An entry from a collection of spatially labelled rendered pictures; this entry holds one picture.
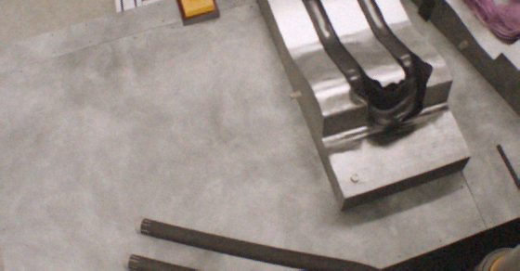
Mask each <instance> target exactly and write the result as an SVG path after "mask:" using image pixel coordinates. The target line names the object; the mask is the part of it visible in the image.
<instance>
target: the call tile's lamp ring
mask: <svg viewBox="0 0 520 271"><path fill-rule="evenodd" d="M176 1H177V3H178V6H179V8H180V11H181V13H180V14H181V17H182V20H183V21H184V20H188V19H195V18H199V17H200V16H203V15H207V14H211V13H215V12H219V11H220V10H219V8H218V5H217V3H216V1H215V0H213V3H214V7H215V10H211V11H206V12H204V13H202V14H199V15H194V16H190V17H186V18H185V15H184V9H183V7H182V4H181V2H180V0H176Z"/></svg>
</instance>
